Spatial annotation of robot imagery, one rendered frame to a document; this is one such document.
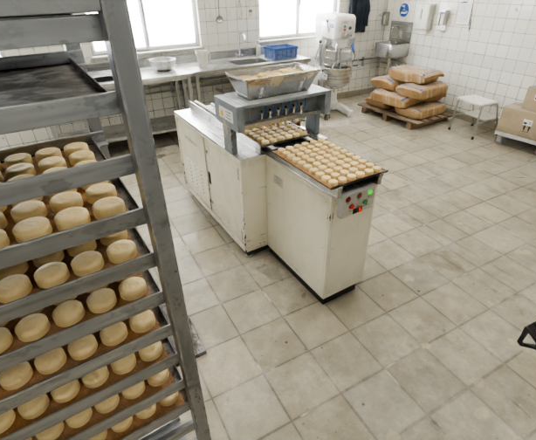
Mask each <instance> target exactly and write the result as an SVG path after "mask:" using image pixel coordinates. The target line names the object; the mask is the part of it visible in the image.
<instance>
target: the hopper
mask: <svg viewBox="0 0 536 440"><path fill-rule="evenodd" d="M288 67H290V68H292V69H293V70H294V69H297V70H300V71H302V72H295V73H289V74H283V75H278V76H271V77H265V78H260V79H249V80H245V79H247V78H249V77H251V76H254V75H255V76H257V75H258V74H259V73H260V72H263V73H265V74H273V73H274V72H279V69H285V68H288ZM320 70H321V69H319V68H316V67H313V66H309V65H303V64H300V63H297V62H295V63H289V64H282V65H270V66H264V67H257V68H251V69H244V70H237V71H231V72H225V74H226V75H227V77H228V79H229V80H230V83H231V84H232V86H233V87H234V89H235V91H236V93H237V95H238V96H240V97H242V98H244V99H246V100H257V99H262V98H268V97H272V96H278V95H282V94H288V93H296V92H302V91H306V90H308V89H309V88H310V86H311V84H312V83H313V81H314V80H315V78H316V76H317V75H318V73H319V72H320ZM269 71H270V72H269ZM246 73H247V74H246ZM247 76H248V77H247Z"/></svg>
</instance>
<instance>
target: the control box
mask: <svg viewBox="0 0 536 440"><path fill-rule="evenodd" d="M369 190H373V192H372V194H370V195H369V194H368V192H369ZM360 193H361V198H357V196H358V195H359V194H360ZM374 195H375V185H373V184H372V183H371V184H369V185H366V186H363V187H361V188H358V189H354V190H351V191H348V192H346V193H343V194H341V198H339V203H338V212H337V217H338V218H339V219H341V218H343V217H348V216H350V215H353V214H355V211H354V210H355V209H356V213H357V212H359V208H360V207H361V208H360V211H362V210H366V209H368V208H371V207H373V200H374ZM348 197H350V198H351V200H350V201H349V202H348V203H347V202H346V200H347V198H348ZM365 199H367V200H368V203H367V204H364V203H363V201H364V200H365ZM351 204H353V205H354V208H353V209H352V210H351V209H349V207H350V205H351Z"/></svg>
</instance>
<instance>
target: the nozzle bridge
mask: <svg viewBox="0 0 536 440"><path fill-rule="evenodd" d="M331 91H332V90H330V89H326V88H324V87H321V86H316V85H314V84H311V86H310V88H309V89H308V90H306V91H302V92H296V93H288V94H282V95H278V96H272V97H268V98H262V99H257V100H246V99H244V98H242V97H240V96H238V95H237V93H236V92H234V93H225V94H219V95H214V100H215V109H216V119H217V120H219V121H220V122H222V123H223V137H224V147H225V150H227V151H228V152H229V153H231V154H232V155H236V154H237V133H242V132H245V129H250V128H254V127H262V126H266V125H270V124H274V123H278V122H282V121H287V120H294V119H298V118H302V117H306V130H307V131H309V132H311V133H312V134H319V133H320V114H321V113H323V114H328V113H330V104H331ZM305 98H306V102H305ZM297 100H298V101H299V106H300V102H302V105H303V107H305V103H306V107H305V108H304V109H303V112H302V113H300V112H299V107H298V109H297V106H298V102H297ZM289 101H290V102H291V109H290V111H289V108H290V103H289ZM281 102H282V104H283V110H282V113H280V114H279V118H277V107H279V112H281V108H282V106H281ZM273 104H274V113H273ZM292 104H295V109H297V110H296V111H295V114H292ZM285 105H287V111H289V112H288V113H287V116H285ZM265 107H266V114H265ZM269 108H270V109H271V114H273V115H272V116H271V119H270V120H269V119H268V118H269V117H268V113H269ZM260 110H263V114H264V115H265V117H264V120H262V121H261V120H260Z"/></svg>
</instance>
